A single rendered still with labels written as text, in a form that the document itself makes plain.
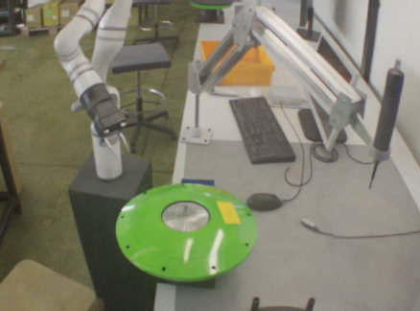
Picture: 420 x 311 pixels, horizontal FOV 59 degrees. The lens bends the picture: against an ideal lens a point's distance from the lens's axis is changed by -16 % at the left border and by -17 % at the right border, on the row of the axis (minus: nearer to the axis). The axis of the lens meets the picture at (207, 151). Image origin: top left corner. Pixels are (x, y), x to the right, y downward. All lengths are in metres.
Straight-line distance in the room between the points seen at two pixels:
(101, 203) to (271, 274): 0.64
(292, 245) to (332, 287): 0.18
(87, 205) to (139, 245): 0.59
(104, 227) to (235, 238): 0.69
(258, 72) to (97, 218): 0.96
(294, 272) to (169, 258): 0.35
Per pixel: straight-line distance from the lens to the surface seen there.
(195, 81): 1.40
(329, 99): 0.94
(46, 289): 1.45
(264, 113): 1.68
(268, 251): 1.12
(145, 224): 0.93
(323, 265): 1.11
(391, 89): 0.79
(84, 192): 1.43
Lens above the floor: 1.71
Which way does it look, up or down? 33 degrees down
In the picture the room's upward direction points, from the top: 2 degrees clockwise
